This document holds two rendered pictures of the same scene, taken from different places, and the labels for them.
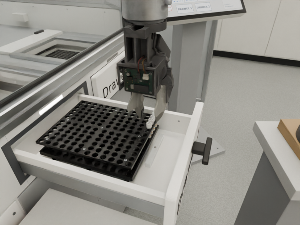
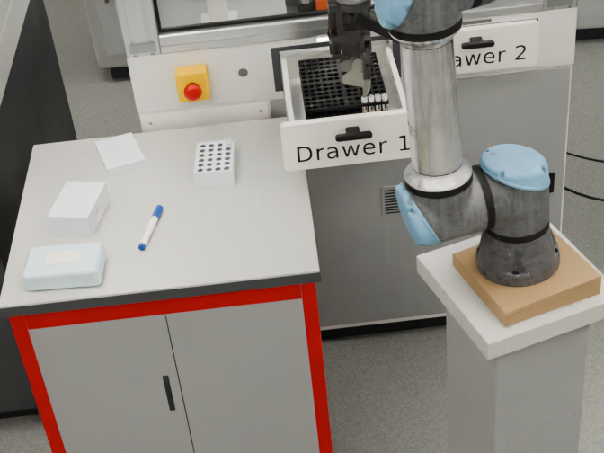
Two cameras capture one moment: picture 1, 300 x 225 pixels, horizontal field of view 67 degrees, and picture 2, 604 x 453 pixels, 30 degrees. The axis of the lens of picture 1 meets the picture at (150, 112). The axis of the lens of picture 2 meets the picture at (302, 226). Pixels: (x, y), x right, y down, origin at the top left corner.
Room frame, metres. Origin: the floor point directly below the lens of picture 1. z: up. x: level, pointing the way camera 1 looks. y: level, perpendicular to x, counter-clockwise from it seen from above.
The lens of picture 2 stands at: (-0.44, -1.87, 2.12)
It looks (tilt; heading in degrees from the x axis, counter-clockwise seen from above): 37 degrees down; 70
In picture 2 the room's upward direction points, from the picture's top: 6 degrees counter-clockwise
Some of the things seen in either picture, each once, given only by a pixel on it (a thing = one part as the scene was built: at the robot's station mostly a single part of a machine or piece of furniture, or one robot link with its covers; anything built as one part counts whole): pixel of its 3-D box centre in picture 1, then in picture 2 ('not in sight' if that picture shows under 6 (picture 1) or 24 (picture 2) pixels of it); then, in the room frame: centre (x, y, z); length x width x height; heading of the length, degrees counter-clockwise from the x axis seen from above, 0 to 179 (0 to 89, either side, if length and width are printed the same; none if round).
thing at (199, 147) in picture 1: (201, 148); (352, 133); (0.33, -0.10, 0.91); 0.07 x 0.04 x 0.01; 161
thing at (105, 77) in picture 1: (116, 74); (474, 48); (0.74, 0.12, 0.87); 0.29 x 0.02 x 0.11; 161
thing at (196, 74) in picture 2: not in sight; (192, 84); (0.13, 0.32, 0.88); 0.07 x 0.05 x 0.07; 161
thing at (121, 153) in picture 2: not in sight; (119, 153); (-0.07, 0.29, 0.77); 0.13 x 0.09 x 0.02; 88
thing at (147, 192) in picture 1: (100, 138); (342, 93); (0.41, 0.12, 0.86); 0.40 x 0.26 x 0.06; 71
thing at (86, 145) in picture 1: (103, 138); (342, 93); (0.40, 0.11, 0.87); 0.22 x 0.18 x 0.06; 71
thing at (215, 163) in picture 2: not in sight; (215, 163); (0.10, 0.13, 0.78); 0.12 x 0.08 x 0.04; 67
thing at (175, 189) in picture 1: (186, 156); (352, 139); (0.34, -0.08, 0.87); 0.29 x 0.02 x 0.11; 161
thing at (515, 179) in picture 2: not in sight; (511, 187); (0.46, -0.49, 0.96); 0.13 x 0.12 x 0.14; 170
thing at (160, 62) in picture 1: (144, 56); (350, 26); (0.39, 0.01, 1.08); 0.09 x 0.08 x 0.12; 161
